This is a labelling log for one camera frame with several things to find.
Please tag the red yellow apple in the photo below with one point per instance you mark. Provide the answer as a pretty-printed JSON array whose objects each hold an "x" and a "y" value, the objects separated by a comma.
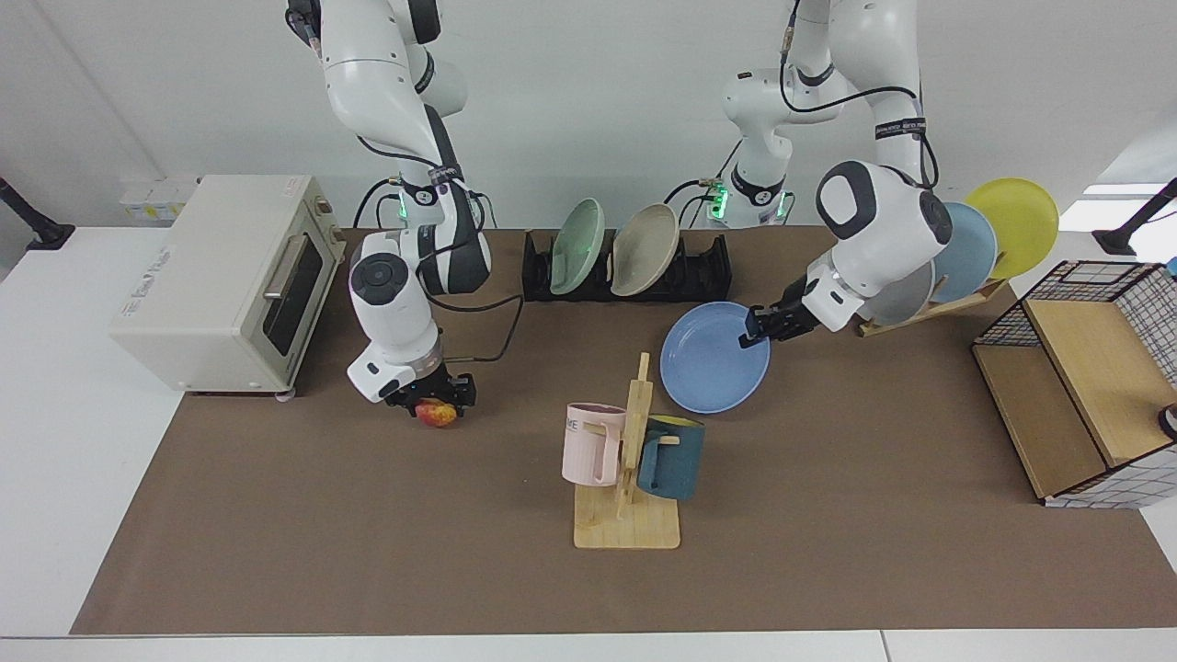
[{"x": 437, "y": 416}]

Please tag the dark round object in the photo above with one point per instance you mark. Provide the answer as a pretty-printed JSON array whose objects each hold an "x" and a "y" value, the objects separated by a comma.
[{"x": 1171, "y": 423}]

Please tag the white power strip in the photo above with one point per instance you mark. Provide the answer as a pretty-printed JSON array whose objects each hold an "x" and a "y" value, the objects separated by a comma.
[{"x": 152, "y": 198}]

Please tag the wooden plate stand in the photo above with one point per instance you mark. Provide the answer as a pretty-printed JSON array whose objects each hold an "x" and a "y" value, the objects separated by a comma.
[{"x": 919, "y": 317}]

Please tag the light blue plate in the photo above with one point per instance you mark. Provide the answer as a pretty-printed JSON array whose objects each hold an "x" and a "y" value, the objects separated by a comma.
[{"x": 970, "y": 257}]

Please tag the black dish rack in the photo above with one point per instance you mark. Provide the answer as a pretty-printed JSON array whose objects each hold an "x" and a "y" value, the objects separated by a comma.
[{"x": 708, "y": 271}]

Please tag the pink cup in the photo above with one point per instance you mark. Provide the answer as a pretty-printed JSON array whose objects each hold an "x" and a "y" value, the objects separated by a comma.
[{"x": 588, "y": 450}]

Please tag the beige plate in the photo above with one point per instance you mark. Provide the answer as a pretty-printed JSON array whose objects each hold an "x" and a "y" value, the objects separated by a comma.
[{"x": 644, "y": 248}]

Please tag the green plate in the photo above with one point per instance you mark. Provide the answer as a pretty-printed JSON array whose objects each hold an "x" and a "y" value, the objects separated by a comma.
[{"x": 579, "y": 244}]

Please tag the wooden cup stand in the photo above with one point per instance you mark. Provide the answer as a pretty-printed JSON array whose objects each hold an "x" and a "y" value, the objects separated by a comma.
[{"x": 625, "y": 529}]

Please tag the yellow plate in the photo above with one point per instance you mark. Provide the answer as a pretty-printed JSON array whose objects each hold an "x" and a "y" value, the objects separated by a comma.
[{"x": 1016, "y": 225}]

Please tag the pale toaster oven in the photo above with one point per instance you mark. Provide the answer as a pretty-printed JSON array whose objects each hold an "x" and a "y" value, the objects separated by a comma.
[{"x": 211, "y": 276}]

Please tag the brown table cloth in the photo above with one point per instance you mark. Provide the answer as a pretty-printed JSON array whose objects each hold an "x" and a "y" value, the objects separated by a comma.
[{"x": 368, "y": 552}]

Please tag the black stand leg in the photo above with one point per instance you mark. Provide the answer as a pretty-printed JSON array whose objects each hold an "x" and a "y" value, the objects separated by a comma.
[
  {"x": 41, "y": 230},
  {"x": 1117, "y": 241}
]

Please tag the pale grey plate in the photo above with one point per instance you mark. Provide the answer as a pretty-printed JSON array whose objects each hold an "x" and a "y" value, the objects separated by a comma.
[{"x": 906, "y": 299}]

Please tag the dark teal cup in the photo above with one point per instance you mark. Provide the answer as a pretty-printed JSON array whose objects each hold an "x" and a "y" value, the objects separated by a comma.
[{"x": 676, "y": 460}]

